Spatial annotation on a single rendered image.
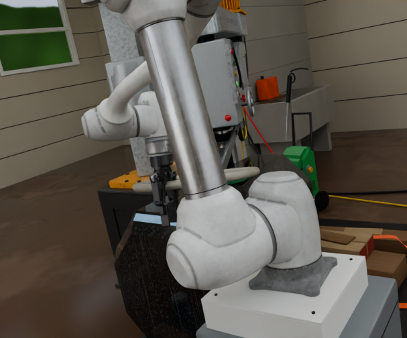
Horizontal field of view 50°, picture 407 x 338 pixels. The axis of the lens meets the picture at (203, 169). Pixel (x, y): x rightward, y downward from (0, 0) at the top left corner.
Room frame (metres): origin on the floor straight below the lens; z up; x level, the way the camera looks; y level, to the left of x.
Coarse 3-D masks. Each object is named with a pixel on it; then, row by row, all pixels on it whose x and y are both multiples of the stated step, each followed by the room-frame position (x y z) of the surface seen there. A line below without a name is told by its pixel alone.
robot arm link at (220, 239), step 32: (128, 0) 0.93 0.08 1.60; (160, 0) 0.93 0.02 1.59; (160, 32) 0.93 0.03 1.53; (160, 64) 0.93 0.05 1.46; (192, 64) 0.95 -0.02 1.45; (160, 96) 0.93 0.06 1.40; (192, 96) 0.92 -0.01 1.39; (192, 128) 0.91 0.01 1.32; (192, 160) 0.90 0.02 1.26; (192, 192) 0.90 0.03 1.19; (224, 192) 0.89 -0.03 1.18; (192, 224) 0.86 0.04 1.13; (224, 224) 0.85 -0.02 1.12; (256, 224) 0.90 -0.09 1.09; (192, 256) 0.82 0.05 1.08; (224, 256) 0.83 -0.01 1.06; (256, 256) 0.87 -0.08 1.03; (192, 288) 0.85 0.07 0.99
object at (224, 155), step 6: (234, 126) 2.32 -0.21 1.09; (234, 132) 2.24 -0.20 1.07; (234, 138) 2.21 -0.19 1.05; (228, 144) 2.06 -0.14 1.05; (222, 150) 2.12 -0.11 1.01; (228, 150) 2.00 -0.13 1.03; (222, 156) 2.04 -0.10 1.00; (228, 156) 1.98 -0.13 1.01; (222, 162) 1.85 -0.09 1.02; (228, 162) 1.95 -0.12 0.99
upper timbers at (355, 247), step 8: (336, 232) 2.59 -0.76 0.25; (344, 232) 2.56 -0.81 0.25; (360, 240) 2.41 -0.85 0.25; (368, 240) 2.40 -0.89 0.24; (328, 248) 2.40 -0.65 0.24; (336, 248) 2.37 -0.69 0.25; (344, 248) 2.35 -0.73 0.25; (352, 248) 2.33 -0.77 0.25; (360, 248) 2.31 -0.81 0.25; (368, 248) 2.38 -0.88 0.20; (368, 256) 2.38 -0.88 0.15
